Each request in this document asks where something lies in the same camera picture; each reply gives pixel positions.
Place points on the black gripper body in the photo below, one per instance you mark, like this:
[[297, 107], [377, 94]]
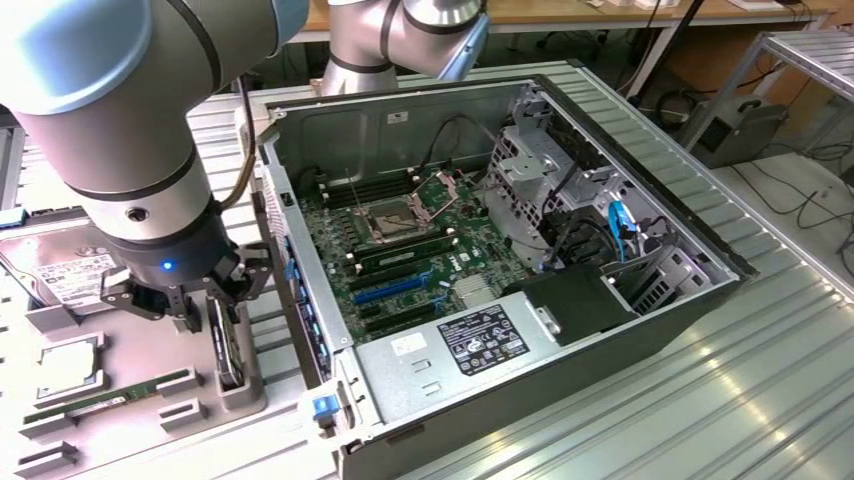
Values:
[[180, 250]]

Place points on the black graphics card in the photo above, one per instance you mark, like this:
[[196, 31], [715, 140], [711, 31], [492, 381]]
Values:
[[225, 345]]

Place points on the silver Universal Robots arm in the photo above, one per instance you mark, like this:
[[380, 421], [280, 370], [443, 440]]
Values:
[[100, 125]]

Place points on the grey parts rack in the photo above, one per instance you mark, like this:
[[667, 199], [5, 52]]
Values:
[[133, 380]]

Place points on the silver hard disk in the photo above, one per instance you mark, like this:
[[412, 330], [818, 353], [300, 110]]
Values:
[[60, 270]]

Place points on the green RAM stick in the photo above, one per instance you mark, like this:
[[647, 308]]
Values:
[[107, 397]]

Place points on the silver CPU chip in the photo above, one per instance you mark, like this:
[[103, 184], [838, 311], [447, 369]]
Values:
[[65, 367]]

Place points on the thin locking lever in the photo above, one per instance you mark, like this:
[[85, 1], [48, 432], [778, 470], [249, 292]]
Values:
[[356, 192]]

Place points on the black RAM stick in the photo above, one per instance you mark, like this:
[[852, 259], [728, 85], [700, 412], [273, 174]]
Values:
[[400, 256]]

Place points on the CPU socket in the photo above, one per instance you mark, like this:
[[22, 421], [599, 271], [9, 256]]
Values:
[[388, 222]]

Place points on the blue disk caddy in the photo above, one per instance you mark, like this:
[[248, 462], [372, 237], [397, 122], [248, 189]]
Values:
[[12, 219]]

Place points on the blue case latch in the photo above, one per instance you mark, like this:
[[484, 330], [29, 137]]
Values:
[[323, 406]]

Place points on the grey power supply unit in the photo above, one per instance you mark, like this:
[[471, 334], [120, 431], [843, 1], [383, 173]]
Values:
[[400, 380]]

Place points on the metal socket cover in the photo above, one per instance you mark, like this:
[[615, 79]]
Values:
[[435, 196]]

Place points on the green motherboard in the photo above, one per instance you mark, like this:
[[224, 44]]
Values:
[[467, 235]]

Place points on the silver chipset heatsink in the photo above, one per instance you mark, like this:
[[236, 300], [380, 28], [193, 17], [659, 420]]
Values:
[[475, 290]]

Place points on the metal disk bay cage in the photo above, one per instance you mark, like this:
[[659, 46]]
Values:
[[527, 185]]

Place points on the open black PC case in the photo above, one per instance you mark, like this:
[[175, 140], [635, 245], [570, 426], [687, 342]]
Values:
[[507, 400]]

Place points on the black fan shroud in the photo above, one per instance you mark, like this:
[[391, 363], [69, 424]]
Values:
[[574, 300]]

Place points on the wooden desk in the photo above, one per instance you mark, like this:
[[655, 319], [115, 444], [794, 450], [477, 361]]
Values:
[[600, 15]]

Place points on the black box device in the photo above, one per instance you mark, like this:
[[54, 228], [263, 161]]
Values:
[[740, 130]]

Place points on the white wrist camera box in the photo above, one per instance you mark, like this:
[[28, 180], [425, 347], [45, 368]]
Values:
[[115, 277]]

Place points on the aluminium frame table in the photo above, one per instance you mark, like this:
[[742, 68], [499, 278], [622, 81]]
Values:
[[800, 55]]

